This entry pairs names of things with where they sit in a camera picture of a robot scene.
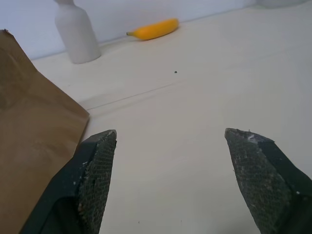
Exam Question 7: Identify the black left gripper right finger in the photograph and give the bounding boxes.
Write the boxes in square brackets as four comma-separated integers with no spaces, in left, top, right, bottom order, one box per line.
[224,128,312,234]

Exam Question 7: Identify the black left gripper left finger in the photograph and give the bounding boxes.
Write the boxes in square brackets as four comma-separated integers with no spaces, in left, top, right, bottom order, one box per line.
[19,129,117,234]

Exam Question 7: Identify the brown paper bag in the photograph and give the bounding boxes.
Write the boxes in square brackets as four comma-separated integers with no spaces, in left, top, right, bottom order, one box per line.
[0,29,91,234]

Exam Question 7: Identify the white ceramic bottle vase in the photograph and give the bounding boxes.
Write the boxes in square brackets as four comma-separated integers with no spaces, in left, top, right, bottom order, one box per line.
[54,0,102,65]

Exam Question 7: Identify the yellow banana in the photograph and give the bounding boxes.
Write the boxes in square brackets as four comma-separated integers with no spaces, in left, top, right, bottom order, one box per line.
[126,18,180,41]

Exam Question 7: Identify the translucent white container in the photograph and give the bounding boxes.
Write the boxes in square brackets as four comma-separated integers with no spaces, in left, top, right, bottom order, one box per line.
[255,0,310,9]

